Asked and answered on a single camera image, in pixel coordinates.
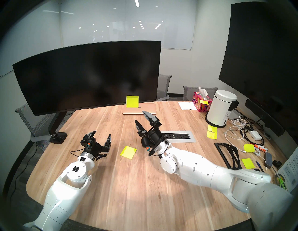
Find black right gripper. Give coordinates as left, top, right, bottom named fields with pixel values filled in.
left=135, top=111, right=166, bottom=149

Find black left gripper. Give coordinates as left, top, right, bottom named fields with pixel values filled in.
left=81, top=131, right=111, bottom=160

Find peeled yellow sticky note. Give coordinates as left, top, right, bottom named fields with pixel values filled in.
left=126, top=95, right=139, bottom=108

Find yellow sticky note pad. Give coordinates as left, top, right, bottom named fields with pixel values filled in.
left=120, top=146, right=137, bottom=160
left=241, top=158, right=256, bottom=170

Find black curved monitor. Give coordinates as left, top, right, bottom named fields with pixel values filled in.
left=13, top=41, right=162, bottom=116

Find gold closed laptop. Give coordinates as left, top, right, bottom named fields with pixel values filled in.
left=122, top=103, right=156, bottom=115

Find grey mesh office chair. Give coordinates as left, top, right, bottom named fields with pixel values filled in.
left=15, top=102, right=56, bottom=152
left=183, top=86, right=218, bottom=101
left=156, top=74, right=172, bottom=102

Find grey table power outlet panel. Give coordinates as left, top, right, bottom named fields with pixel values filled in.
left=163, top=131, right=196, bottom=143

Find white paper napkin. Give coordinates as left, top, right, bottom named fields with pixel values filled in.
left=178, top=102, right=198, bottom=110

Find colourful tissue box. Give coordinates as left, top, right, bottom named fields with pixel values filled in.
left=192, top=87, right=213, bottom=112

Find white pedal trash can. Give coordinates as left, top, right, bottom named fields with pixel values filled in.
left=205, top=90, right=239, bottom=128

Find black laptop stand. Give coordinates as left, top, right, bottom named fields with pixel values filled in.
left=214, top=143, right=243, bottom=170

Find white rectangular box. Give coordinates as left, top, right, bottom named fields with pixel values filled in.
left=228, top=109, right=242, bottom=120

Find black video sound bar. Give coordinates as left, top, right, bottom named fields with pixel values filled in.
left=245, top=99, right=285, bottom=137

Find clear tape roll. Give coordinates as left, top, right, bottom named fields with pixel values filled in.
left=272, top=173, right=285, bottom=189

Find green scissors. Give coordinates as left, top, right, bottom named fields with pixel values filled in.
left=275, top=171, right=287, bottom=190

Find white printed paper sheet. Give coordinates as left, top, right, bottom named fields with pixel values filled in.
left=278, top=147, right=298, bottom=194

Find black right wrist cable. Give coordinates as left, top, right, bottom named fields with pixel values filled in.
left=149, top=140, right=170, bottom=157

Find black floor cable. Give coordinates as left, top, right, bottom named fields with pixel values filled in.
left=6, top=146, right=37, bottom=203

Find white charging cable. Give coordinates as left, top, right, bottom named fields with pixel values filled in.
left=224, top=118, right=268, bottom=171

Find glass wall whiteboard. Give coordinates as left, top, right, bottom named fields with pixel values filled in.
left=59, top=0, right=197, bottom=50

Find black power cable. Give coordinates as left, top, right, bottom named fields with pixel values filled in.
left=240, top=115, right=266, bottom=146

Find black wall television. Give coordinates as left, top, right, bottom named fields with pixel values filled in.
left=218, top=2, right=298, bottom=121

